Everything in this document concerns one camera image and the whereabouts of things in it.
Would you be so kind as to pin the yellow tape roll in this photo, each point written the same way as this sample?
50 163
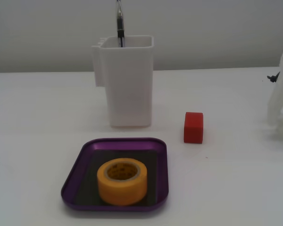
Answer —
122 190

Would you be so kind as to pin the red plastic block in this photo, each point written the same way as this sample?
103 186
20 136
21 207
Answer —
193 128

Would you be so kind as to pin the white plastic pen holder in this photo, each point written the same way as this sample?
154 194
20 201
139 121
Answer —
132 94

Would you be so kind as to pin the black and silver pen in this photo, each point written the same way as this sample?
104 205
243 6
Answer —
119 23

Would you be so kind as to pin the purple metal tray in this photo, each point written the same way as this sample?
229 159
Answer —
85 169

